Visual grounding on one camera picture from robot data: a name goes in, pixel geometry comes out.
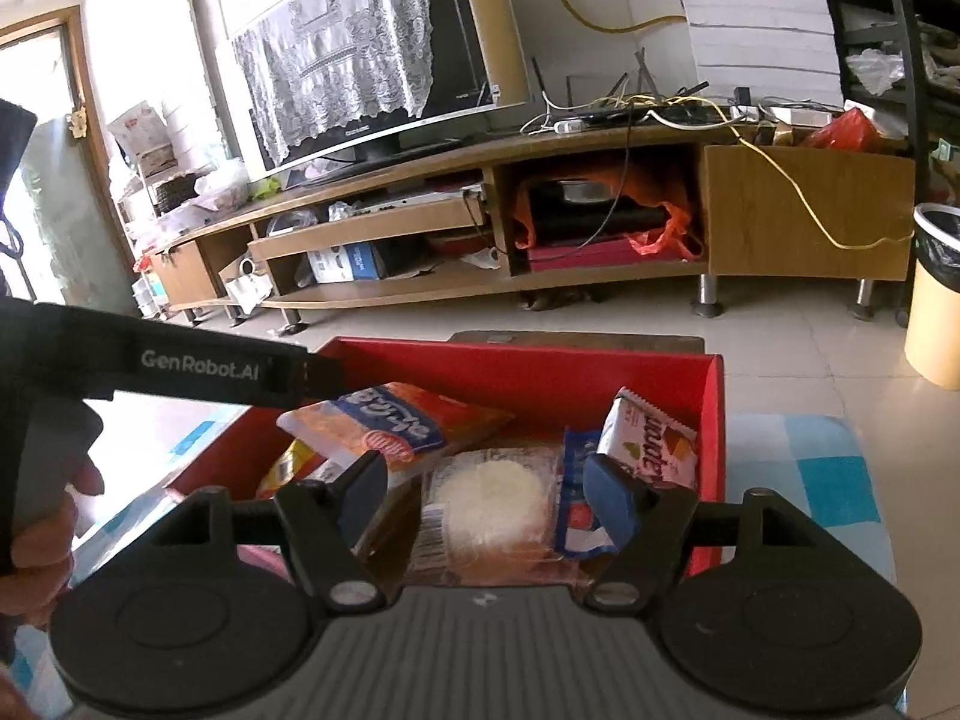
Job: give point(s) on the round rice cake packet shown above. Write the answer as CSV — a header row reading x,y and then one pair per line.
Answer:
x,y
487,495

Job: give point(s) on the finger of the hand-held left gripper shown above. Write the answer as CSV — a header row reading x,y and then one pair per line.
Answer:
x,y
324,376

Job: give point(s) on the black router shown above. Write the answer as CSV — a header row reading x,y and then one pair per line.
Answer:
x,y
675,114

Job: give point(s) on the black woven basket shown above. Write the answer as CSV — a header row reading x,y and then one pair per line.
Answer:
x,y
176,193

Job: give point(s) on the white power strip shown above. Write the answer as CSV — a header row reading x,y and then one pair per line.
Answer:
x,y
566,124

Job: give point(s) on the blue checked tablecloth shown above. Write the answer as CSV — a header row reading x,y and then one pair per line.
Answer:
x,y
810,480

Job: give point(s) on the red cardboard box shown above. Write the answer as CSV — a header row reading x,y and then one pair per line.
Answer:
x,y
525,375

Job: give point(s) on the blue white carton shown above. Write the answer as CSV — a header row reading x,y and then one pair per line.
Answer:
x,y
360,261

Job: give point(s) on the white plastic bag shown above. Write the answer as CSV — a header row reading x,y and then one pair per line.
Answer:
x,y
876,71

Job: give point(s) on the printed cardboard box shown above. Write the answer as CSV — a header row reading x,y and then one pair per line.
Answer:
x,y
139,131

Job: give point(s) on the orange blue snack packet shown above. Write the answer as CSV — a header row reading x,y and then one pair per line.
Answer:
x,y
420,420

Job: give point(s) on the wooden television stand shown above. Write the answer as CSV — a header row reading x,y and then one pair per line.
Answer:
x,y
810,210

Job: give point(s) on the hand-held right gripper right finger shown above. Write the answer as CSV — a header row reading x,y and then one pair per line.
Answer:
x,y
607,500

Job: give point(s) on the black appliance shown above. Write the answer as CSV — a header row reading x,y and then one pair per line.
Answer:
x,y
577,214

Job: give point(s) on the white wafer packet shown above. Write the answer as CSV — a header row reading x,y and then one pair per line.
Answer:
x,y
660,442

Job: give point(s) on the person's left hand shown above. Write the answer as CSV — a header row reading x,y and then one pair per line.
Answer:
x,y
41,562

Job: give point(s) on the black television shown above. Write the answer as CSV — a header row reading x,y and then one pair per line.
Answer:
x,y
465,30

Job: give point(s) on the orange plastic bag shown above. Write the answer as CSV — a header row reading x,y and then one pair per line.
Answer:
x,y
675,236

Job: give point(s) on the red yellow snack packet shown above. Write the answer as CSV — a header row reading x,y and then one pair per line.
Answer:
x,y
289,469

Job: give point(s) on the red plastic bag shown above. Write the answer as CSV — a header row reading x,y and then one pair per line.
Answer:
x,y
847,131

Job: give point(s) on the yellow trash bin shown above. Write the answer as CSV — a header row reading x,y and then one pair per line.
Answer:
x,y
934,330

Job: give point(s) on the pile of plastic packets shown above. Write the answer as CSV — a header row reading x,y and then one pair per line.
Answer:
x,y
221,181

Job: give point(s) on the white slatted panel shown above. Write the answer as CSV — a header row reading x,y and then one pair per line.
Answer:
x,y
750,15

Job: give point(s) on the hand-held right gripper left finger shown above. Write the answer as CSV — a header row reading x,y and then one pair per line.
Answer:
x,y
367,489

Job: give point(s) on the white plastic drawer cart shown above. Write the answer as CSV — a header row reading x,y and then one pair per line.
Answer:
x,y
151,294

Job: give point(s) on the open cardboard box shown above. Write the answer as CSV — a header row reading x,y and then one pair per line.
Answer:
x,y
247,289

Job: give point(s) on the white lace cloth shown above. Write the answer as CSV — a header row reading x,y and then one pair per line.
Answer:
x,y
337,67

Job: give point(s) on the black storage rack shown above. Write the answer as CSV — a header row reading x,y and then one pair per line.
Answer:
x,y
896,15

